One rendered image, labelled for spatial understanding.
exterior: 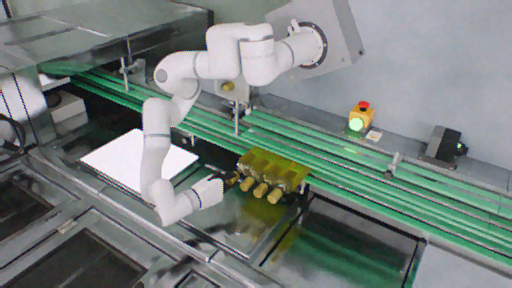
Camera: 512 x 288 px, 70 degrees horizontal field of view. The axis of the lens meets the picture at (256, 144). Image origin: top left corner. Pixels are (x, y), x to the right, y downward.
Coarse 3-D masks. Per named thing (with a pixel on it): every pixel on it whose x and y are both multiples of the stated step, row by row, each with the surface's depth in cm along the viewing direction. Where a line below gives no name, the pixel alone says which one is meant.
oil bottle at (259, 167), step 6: (264, 156) 138; (270, 156) 138; (276, 156) 138; (258, 162) 135; (264, 162) 135; (270, 162) 135; (252, 168) 132; (258, 168) 132; (264, 168) 132; (258, 174) 131; (258, 180) 132
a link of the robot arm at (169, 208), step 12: (156, 180) 110; (168, 180) 112; (156, 192) 109; (168, 192) 111; (156, 204) 110; (168, 204) 111; (180, 204) 114; (156, 216) 114; (168, 216) 111; (180, 216) 114
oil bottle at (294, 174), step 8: (288, 168) 132; (296, 168) 132; (304, 168) 133; (280, 176) 128; (288, 176) 128; (296, 176) 128; (304, 176) 135; (280, 184) 127; (288, 184) 126; (296, 184) 130; (288, 192) 127
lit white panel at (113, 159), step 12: (132, 132) 175; (108, 144) 166; (120, 144) 166; (132, 144) 167; (96, 156) 158; (108, 156) 159; (120, 156) 159; (132, 156) 159; (168, 156) 160; (180, 156) 161; (192, 156) 161; (96, 168) 152; (108, 168) 152; (120, 168) 152; (132, 168) 153; (168, 168) 153; (180, 168) 154; (120, 180) 146; (132, 180) 146
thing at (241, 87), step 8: (216, 80) 155; (224, 80) 159; (232, 80) 160; (240, 80) 157; (216, 88) 157; (240, 88) 159; (248, 88) 148; (224, 96) 157; (232, 96) 156; (240, 96) 156; (248, 96) 150
